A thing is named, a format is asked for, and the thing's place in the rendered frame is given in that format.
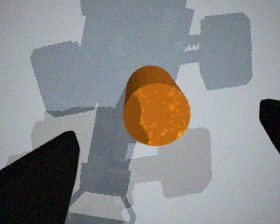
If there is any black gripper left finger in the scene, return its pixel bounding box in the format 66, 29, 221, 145
0, 131, 80, 224

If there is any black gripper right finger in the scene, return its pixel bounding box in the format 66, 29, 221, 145
259, 98, 280, 153

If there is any orange knob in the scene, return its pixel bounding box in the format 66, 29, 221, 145
122, 66, 191, 146

